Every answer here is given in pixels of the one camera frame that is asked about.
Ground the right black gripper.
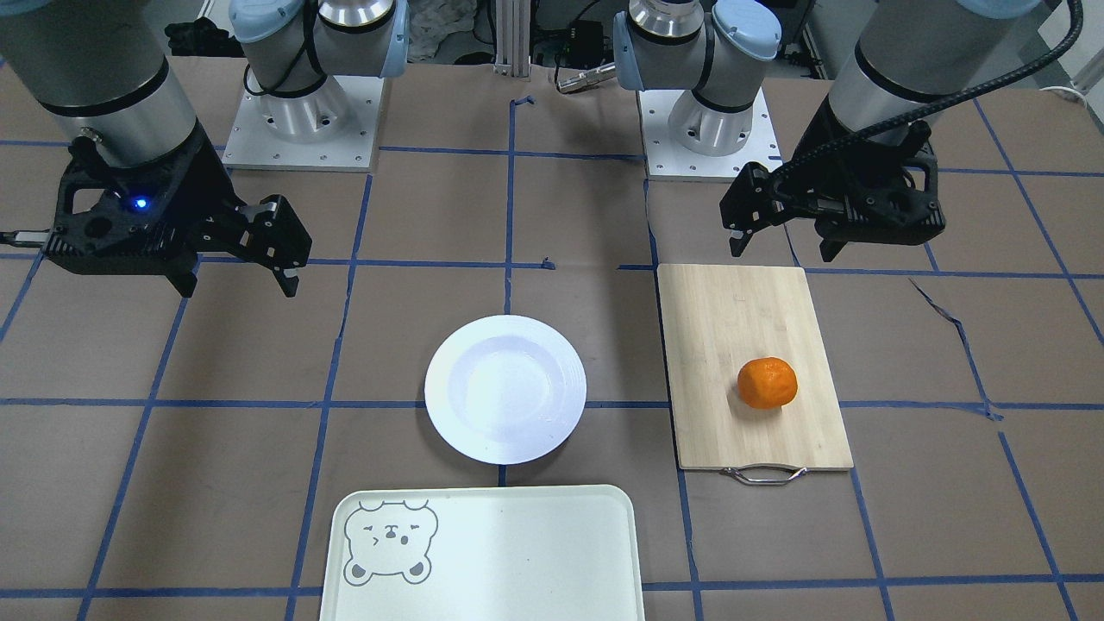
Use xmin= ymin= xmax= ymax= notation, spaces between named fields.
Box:
xmin=42 ymin=123 xmax=312 ymax=298

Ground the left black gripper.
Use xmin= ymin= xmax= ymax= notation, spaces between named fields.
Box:
xmin=720 ymin=122 xmax=946 ymax=263

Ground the orange fruit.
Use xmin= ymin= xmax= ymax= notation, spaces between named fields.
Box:
xmin=737 ymin=357 xmax=798 ymax=410

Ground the white round plate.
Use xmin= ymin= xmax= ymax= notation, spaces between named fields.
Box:
xmin=424 ymin=315 xmax=587 ymax=465

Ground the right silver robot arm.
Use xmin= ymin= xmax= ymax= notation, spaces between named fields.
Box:
xmin=3 ymin=1 xmax=410 ymax=298

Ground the cream bear tray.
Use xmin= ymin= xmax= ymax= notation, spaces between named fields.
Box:
xmin=319 ymin=485 xmax=646 ymax=620

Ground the bamboo cutting board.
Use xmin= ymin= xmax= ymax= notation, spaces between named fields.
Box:
xmin=657 ymin=263 xmax=853 ymax=485

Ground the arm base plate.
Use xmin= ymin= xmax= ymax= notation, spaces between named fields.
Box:
xmin=637 ymin=90 xmax=783 ymax=182
xmin=223 ymin=76 xmax=389 ymax=173

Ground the black corrugated cable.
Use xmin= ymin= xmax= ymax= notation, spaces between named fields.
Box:
xmin=769 ymin=0 xmax=1084 ymax=186

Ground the aluminium frame post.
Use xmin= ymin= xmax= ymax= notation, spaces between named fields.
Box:
xmin=493 ymin=0 xmax=531 ymax=81

